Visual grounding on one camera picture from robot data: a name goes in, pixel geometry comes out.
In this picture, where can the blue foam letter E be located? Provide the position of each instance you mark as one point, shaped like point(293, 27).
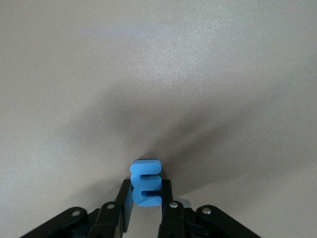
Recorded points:
point(146, 171)

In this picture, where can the brown paper table cover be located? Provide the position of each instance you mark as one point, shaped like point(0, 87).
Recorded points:
point(74, 74)

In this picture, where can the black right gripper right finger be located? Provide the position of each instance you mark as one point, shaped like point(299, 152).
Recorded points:
point(167, 196)

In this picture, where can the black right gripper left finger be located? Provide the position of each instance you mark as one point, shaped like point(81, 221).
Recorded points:
point(123, 196)

